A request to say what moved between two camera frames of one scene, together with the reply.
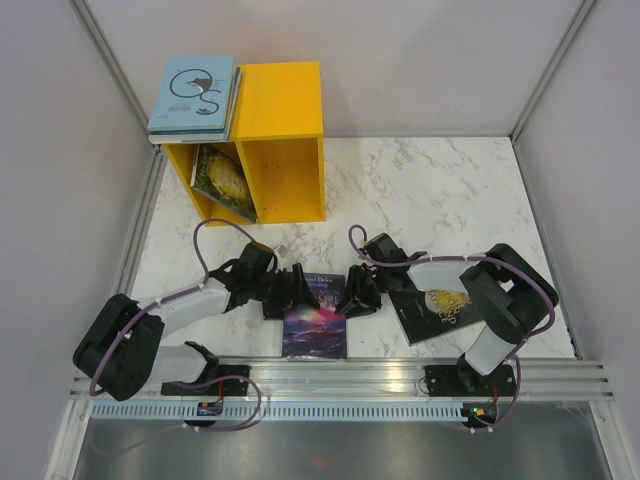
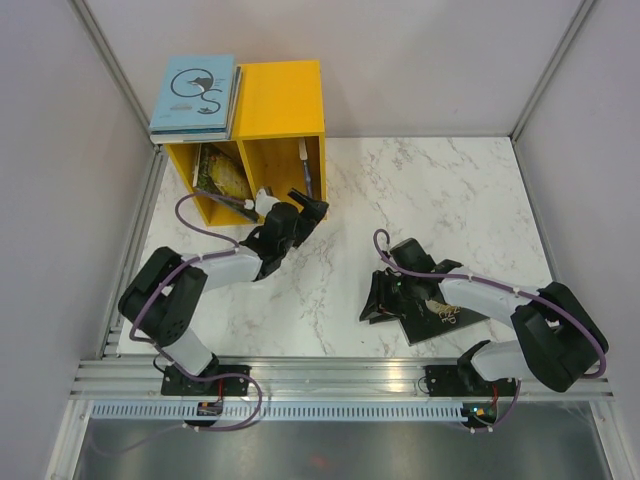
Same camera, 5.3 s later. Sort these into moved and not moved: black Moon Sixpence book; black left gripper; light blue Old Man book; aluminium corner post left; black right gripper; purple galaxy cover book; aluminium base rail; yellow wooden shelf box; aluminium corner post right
Moved: black left gripper; black right gripper; purple galaxy cover book
Not moved: aluminium corner post left; black Moon Sixpence book; yellow wooden shelf box; light blue Old Man book; aluminium corner post right; aluminium base rail
